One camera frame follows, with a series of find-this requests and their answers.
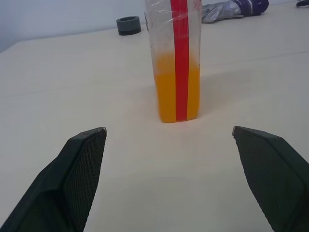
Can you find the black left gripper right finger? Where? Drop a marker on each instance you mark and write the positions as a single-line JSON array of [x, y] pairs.
[[277, 174]]

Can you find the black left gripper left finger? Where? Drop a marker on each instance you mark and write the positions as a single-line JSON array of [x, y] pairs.
[[60, 183]]

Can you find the orange juice container red stripe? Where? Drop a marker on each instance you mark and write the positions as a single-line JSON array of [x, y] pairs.
[[166, 96]]

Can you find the folded silver purple umbrella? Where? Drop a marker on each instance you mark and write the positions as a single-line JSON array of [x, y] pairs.
[[224, 12]]

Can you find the dark grey tape roll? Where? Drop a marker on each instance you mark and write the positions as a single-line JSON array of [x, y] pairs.
[[128, 25]]

